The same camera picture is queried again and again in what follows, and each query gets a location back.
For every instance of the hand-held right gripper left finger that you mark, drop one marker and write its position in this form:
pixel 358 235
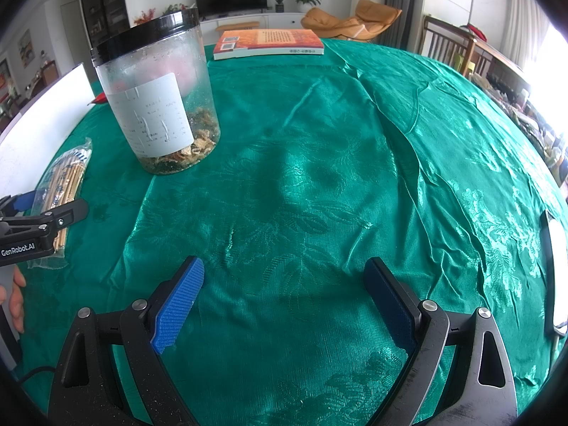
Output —
pixel 177 306

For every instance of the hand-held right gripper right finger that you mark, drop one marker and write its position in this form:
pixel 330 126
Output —
pixel 392 306

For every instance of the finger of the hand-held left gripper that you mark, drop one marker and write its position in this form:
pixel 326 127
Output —
pixel 62 217
pixel 24 199

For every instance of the clear packet of chopsticks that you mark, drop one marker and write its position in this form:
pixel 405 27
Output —
pixel 66 177

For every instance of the person's left hand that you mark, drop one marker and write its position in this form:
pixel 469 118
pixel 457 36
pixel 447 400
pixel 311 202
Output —
pixel 18 301

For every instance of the white board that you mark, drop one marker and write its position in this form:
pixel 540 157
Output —
pixel 44 120

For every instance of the red snack packet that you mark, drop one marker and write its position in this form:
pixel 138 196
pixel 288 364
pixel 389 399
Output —
pixel 98 97

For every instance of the clear jar with black lid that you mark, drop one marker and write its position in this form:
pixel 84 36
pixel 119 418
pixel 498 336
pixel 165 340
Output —
pixel 146 120

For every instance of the green patterned tablecloth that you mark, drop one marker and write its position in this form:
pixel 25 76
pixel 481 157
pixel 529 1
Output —
pixel 310 164

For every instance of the red flower arrangement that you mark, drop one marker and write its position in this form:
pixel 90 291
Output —
pixel 144 17

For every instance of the pile of household clutter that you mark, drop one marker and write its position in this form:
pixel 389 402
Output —
pixel 532 120

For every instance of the leafy plant on cabinet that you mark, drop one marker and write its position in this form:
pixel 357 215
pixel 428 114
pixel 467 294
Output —
pixel 175 9

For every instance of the wooden bench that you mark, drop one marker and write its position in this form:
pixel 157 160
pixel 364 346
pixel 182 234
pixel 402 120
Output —
pixel 237 24

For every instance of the orange book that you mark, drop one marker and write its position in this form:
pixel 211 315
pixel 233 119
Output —
pixel 266 40

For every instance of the dark wooden chair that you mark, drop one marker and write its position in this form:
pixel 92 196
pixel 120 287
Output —
pixel 443 40

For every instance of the red cloth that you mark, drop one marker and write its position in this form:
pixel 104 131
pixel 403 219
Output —
pixel 474 30

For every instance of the orange lounge chair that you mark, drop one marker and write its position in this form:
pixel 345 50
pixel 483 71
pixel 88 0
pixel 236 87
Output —
pixel 372 13

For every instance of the white television cabinet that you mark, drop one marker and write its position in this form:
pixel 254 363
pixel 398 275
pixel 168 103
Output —
pixel 284 20

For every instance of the small green potted plant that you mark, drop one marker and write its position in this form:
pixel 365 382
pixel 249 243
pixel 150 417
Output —
pixel 279 0

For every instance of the white sheer curtain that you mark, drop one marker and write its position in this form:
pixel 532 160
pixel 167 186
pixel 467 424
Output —
pixel 528 9

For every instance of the wall picture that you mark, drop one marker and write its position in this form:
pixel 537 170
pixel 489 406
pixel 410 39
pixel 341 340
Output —
pixel 26 49

